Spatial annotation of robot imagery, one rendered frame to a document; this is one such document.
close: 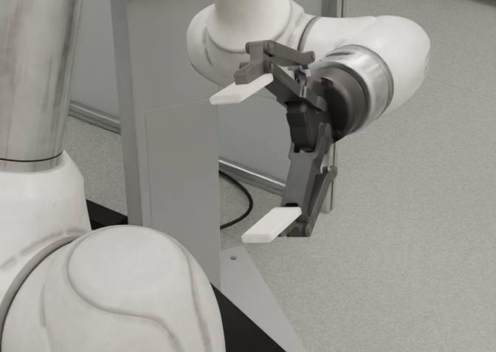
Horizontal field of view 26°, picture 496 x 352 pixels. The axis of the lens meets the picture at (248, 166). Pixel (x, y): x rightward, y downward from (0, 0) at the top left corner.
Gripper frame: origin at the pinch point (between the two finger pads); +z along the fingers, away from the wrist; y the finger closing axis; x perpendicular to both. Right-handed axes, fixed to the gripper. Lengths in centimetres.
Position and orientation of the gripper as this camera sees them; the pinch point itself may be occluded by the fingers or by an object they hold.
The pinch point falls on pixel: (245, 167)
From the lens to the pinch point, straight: 98.9
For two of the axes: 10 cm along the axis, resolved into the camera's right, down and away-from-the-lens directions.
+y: -2.1, -9.3, -2.9
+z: -4.7, 3.6, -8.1
